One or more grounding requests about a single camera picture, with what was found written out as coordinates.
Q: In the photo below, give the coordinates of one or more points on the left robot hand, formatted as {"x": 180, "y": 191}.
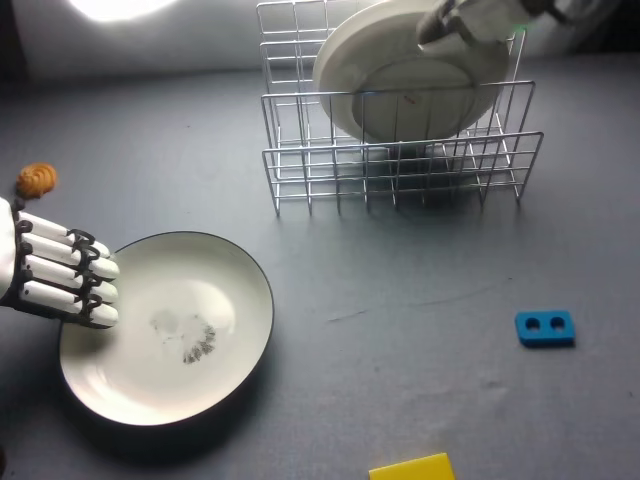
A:
{"x": 45, "y": 265}

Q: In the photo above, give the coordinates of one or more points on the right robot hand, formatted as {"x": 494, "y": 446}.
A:
{"x": 475, "y": 22}

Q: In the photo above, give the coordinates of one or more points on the black-rimmed white plate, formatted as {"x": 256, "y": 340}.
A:
{"x": 150, "y": 385}

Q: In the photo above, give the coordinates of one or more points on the orange swirl cookie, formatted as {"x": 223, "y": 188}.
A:
{"x": 37, "y": 180}

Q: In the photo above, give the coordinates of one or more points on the blue block with two holes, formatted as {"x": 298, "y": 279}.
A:
{"x": 545, "y": 339}

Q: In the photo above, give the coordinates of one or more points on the yellow flat block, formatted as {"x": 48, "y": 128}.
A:
{"x": 412, "y": 467}

